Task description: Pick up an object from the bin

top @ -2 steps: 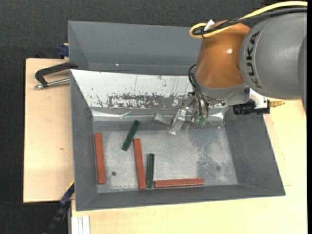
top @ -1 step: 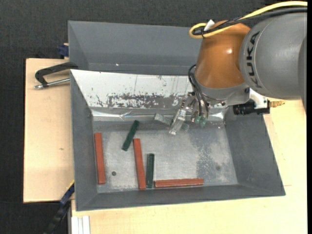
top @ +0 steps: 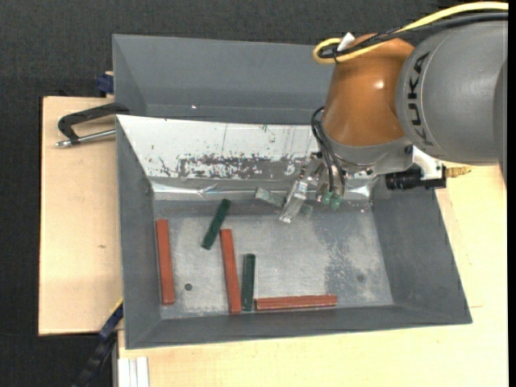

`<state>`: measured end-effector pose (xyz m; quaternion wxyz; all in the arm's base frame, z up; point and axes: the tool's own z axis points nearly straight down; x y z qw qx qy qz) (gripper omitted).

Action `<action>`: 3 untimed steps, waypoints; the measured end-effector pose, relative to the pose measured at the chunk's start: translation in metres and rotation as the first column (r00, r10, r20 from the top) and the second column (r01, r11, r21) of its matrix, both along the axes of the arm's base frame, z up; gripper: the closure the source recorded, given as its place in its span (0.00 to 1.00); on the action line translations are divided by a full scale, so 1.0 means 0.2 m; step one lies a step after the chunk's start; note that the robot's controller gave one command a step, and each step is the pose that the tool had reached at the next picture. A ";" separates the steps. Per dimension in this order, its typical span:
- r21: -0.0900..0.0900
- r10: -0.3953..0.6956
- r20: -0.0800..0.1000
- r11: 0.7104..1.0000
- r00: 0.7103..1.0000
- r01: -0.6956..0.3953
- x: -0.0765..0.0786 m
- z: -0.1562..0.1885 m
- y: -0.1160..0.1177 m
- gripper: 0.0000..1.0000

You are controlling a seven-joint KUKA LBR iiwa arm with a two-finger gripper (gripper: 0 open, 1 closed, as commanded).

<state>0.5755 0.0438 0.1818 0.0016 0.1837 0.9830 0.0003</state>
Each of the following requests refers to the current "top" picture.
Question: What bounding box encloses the red-brown flat block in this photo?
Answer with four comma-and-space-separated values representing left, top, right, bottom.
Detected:
254, 293, 339, 311
218, 228, 243, 315
155, 218, 177, 306

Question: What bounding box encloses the pale wood flat board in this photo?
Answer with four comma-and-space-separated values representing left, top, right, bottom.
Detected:
38, 95, 125, 336

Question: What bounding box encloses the black cylinder on white bracket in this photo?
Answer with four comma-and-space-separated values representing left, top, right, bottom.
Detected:
384, 145, 472, 193

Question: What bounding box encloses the dark green flat block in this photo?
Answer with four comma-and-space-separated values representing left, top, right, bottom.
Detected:
240, 252, 257, 312
200, 198, 233, 252

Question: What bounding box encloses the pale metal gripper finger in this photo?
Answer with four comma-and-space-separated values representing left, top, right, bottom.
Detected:
278, 180, 309, 226

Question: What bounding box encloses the grey metal bin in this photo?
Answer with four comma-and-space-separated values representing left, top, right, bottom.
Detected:
111, 33, 473, 350

